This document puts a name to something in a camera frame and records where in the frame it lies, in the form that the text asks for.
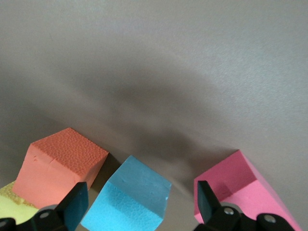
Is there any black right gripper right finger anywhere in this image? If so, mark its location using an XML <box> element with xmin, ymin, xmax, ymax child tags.
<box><xmin>194</xmin><ymin>180</ymin><xmax>259</xmax><ymax>231</ymax></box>

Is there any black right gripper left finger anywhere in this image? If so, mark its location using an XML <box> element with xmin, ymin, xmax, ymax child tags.
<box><xmin>32</xmin><ymin>181</ymin><xmax>89</xmax><ymax>231</ymax></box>

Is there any orange foam cube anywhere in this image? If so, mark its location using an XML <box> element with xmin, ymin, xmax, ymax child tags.
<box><xmin>12</xmin><ymin>127</ymin><xmax>109</xmax><ymax>209</ymax></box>

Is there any light blue foam cube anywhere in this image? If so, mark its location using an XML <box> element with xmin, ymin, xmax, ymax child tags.
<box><xmin>80</xmin><ymin>155</ymin><xmax>173</xmax><ymax>231</ymax></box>

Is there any red foam cube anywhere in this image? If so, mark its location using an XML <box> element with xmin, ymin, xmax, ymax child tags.
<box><xmin>193</xmin><ymin>149</ymin><xmax>303</xmax><ymax>231</ymax></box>

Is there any yellow foam cube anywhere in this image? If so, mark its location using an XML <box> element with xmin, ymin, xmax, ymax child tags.
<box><xmin>0</xmin><ymin>181</ymin><xmax>40</xmax><ymax>226</ymax></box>

